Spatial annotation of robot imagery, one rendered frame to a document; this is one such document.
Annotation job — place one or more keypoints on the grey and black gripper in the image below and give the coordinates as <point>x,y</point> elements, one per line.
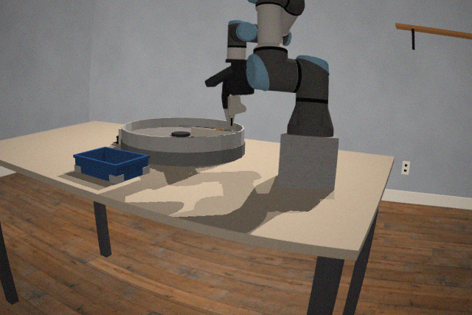
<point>231,85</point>

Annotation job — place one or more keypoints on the grey round turntable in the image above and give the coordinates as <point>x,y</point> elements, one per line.
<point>170,144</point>

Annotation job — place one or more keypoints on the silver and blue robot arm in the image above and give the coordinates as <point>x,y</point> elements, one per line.
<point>270,69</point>

